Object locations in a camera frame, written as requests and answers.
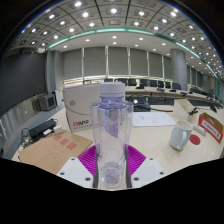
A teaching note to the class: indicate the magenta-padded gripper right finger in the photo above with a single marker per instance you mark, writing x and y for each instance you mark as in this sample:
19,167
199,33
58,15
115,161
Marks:
146,170

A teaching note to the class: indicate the row of black office chairs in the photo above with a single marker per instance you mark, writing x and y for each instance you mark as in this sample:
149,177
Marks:
143,82

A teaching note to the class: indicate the brown kraft paper envelope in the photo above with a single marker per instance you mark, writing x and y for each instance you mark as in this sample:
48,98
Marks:
53,150

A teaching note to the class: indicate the recessed ceiling lights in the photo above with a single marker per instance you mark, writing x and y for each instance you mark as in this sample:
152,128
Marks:
113,10

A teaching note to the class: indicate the black rectangular device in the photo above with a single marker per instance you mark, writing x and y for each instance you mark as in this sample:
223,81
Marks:
41,128

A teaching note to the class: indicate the grey box monitor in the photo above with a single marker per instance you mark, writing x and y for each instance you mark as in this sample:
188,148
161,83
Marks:
46,102

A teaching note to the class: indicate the long curved conference desk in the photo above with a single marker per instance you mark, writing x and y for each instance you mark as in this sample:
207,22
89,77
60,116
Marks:
166,95

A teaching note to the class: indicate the open brown red-labelled cardboard box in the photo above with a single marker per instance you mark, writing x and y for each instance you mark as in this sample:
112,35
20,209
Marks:
211,126

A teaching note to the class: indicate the white printed paper sheet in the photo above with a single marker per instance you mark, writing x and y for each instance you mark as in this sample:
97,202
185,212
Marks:
151,119

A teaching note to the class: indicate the black desk phone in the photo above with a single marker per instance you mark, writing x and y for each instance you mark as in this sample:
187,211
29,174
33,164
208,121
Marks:
141,105

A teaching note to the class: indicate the white ceramic mug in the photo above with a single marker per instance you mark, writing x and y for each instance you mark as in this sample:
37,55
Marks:
180,135

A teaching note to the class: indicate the clear plastic water bottle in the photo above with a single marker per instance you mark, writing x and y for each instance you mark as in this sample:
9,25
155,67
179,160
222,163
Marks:
111,133

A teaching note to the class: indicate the large white printed cardboard box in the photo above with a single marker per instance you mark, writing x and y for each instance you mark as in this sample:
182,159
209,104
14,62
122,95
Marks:
78,108

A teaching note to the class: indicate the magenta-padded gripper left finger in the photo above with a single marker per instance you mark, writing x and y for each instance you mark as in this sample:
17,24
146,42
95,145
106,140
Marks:
75,170

